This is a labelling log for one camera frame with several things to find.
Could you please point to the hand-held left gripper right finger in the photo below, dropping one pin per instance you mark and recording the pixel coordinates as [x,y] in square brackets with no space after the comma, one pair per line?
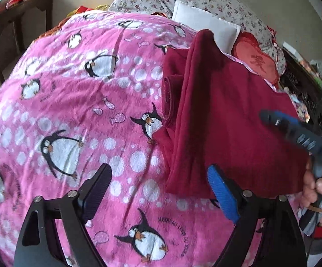
[223,194]

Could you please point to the pink penguin print blanket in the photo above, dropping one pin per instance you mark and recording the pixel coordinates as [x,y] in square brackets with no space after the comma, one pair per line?
[66,103]

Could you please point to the dark wooden table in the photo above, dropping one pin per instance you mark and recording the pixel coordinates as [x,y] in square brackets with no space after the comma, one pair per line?
[10,16]

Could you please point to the red heart cushion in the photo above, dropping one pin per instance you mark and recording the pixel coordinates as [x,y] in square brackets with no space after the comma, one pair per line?
[258,58]

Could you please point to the dark red sweater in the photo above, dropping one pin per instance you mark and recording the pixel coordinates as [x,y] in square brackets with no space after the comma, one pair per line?
[219,116]

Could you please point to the yellow green cloth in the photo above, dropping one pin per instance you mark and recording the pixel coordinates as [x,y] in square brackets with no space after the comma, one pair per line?
[94,8]

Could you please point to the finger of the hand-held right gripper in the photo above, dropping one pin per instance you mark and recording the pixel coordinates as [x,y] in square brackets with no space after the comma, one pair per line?
[294,129]

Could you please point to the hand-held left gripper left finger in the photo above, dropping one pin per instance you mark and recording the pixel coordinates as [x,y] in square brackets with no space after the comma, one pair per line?
[97,189]

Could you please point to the large floral pillow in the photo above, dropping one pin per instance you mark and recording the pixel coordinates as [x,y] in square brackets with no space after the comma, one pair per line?
[205,0]

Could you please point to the white pillow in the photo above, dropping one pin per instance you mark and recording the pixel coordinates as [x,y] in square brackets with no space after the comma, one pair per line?
[205,19]

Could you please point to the dark carved wooden cabinet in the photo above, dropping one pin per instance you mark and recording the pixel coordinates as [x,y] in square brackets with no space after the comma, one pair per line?
[302,89]

